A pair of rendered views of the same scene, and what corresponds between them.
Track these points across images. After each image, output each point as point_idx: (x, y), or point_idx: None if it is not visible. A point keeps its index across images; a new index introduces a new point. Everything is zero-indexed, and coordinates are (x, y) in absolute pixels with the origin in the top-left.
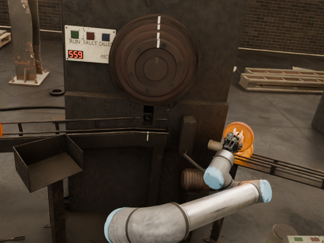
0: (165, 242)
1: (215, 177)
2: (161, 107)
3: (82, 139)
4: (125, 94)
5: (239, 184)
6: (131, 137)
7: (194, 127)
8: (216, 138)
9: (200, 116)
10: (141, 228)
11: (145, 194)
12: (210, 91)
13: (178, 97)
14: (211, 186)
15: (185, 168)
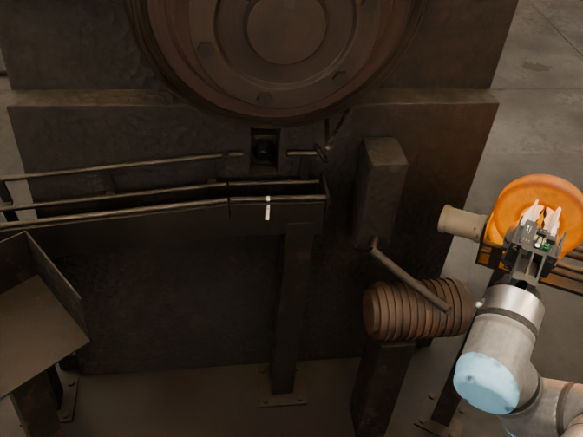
0: None
1: (494, 392)
2: None
3: (81, 230)
4: (193, 101)
5: (564, 401)
6: (223, 216)
7: (400, 177)
8: (455, 190)
9: (415, 137)
10: None
11: (267, 326)
12: (447, 63)
13: (357, 98)
14: (478, 406)
15: (369, 264)
